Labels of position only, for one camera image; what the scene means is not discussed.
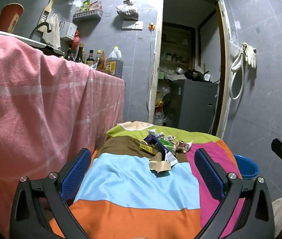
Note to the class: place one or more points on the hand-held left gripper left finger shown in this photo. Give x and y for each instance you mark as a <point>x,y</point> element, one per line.
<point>77,176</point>

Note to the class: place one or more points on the beige cardboard piece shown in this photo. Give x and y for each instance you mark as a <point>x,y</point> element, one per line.
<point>159,165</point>

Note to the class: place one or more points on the white sink rim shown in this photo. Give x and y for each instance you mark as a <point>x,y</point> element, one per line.
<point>6,36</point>

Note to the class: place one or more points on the black faucet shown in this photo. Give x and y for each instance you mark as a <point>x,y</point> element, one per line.
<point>43,25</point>

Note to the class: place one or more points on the red white carton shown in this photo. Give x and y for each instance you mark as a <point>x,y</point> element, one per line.
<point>182,146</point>

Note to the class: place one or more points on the silver wrapper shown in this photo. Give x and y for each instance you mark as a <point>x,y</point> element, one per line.
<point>172,137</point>

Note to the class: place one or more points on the white rubber gloves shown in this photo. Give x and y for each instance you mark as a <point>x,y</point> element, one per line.
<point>250,57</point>

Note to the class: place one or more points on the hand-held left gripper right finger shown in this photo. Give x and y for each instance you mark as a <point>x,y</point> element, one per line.
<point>209,176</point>

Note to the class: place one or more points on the wooden pantry shelves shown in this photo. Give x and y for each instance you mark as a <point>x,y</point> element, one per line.
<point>175,44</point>

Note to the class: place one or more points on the yellow bag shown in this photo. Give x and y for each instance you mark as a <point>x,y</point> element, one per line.
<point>158,100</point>

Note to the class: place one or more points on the blue plastic bucket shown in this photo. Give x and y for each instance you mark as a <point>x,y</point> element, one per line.
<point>245,169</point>

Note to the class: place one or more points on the brown paper carton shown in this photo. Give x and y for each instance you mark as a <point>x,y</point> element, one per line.
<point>102,61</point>

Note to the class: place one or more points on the red paper cup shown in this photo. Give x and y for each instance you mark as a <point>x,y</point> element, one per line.
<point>8,17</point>

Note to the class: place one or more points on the green wrapper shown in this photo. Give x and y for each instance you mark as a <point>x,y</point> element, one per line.
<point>165,142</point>

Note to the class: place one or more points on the beige hanging cloth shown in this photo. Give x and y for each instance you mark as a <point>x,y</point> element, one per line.
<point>52,31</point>

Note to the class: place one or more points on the grey wall shelf rack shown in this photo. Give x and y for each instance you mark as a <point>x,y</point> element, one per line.
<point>87,15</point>

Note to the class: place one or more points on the white blue wrapper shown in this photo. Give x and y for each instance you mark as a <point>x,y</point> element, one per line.
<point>155,132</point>

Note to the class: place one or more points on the grey metal cabinet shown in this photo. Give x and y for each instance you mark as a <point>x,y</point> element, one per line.
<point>193,104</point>

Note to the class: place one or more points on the black wok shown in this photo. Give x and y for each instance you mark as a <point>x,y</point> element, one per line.
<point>193,75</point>

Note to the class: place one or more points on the white paper scrap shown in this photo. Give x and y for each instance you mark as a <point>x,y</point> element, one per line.
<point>172,159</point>

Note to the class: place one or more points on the dark blue packet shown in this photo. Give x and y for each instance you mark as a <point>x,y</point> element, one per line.
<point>153,139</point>

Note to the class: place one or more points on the person's beige trousers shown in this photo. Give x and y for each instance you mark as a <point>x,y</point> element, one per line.
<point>280,211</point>

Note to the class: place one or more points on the green seasoning packet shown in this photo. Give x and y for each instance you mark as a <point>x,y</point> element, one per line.
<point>86,5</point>

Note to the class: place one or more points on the hanging clear plastic bag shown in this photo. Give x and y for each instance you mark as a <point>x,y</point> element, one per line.
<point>128,10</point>

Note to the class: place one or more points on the wall socket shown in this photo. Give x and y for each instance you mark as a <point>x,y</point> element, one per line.
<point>132,25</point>

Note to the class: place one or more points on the red seasoning packet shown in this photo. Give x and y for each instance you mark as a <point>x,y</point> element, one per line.
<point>95,5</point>

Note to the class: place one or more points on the metal box grater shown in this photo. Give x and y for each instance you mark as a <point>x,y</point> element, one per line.
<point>68,29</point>

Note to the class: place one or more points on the red plastic bag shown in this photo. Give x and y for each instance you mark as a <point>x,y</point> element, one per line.
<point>76,39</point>

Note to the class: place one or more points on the orange wall hook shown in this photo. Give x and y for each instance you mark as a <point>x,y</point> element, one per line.
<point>151,26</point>

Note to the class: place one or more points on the wooden door frame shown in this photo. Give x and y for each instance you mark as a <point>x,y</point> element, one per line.
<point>155,54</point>

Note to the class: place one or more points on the yellow box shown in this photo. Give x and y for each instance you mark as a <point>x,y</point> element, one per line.
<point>147,147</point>

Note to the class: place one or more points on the pink checked cloth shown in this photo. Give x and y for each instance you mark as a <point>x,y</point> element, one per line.
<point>31,104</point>

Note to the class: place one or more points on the small metal pot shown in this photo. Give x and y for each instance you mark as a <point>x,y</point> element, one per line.
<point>179,70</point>

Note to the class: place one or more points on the colourful patchwork blanket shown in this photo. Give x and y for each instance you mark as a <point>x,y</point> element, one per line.
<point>136,184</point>

